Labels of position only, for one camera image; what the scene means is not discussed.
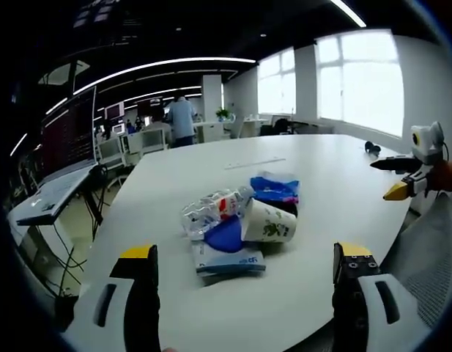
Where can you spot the white blue tissue packet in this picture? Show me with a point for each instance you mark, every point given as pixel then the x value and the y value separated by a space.
pixel 229 262

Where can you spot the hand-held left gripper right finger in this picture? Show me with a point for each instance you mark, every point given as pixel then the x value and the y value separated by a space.
pixel 379 304

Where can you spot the person's left hand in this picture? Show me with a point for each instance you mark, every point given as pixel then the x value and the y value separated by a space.
pixel 169 349

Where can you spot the narrow window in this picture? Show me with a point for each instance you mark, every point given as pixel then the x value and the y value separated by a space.
pixel 277 82

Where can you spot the large window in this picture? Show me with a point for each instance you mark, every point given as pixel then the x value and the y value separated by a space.
pixel 361 80

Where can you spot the person's right hand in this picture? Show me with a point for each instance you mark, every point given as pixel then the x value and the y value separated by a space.
pixel 445 176

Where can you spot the small black object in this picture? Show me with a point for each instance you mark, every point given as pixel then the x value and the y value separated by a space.
pixel 373 147

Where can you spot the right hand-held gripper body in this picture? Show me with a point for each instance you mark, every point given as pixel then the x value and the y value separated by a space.
pixel 425 141

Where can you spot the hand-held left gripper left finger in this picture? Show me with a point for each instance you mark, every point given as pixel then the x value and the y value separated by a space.
pixel 112 293

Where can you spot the white mesh chair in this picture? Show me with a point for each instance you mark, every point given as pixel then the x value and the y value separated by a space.
pixel 430 264

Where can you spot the blue plastic bag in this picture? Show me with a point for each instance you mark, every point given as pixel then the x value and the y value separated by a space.
pixel 275 187

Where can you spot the white printed paper cup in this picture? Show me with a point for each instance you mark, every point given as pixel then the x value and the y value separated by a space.
pixel 269 223

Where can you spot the green potted plant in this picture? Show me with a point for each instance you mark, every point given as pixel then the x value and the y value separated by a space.
pixel 222 113

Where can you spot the white office chair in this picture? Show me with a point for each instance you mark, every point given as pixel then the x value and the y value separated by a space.
pixel 111 151
pixel 152 141

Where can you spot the blue round lid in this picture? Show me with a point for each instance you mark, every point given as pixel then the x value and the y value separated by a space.
pixel 225 236

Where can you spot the crushed clear plastic bottle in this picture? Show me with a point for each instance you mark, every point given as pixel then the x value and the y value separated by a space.
pixel 207 210

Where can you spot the laptop stand table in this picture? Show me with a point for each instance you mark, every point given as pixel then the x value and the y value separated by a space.
pixel 46 234

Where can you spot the white table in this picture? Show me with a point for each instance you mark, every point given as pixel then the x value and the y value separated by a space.
pixel 321 176

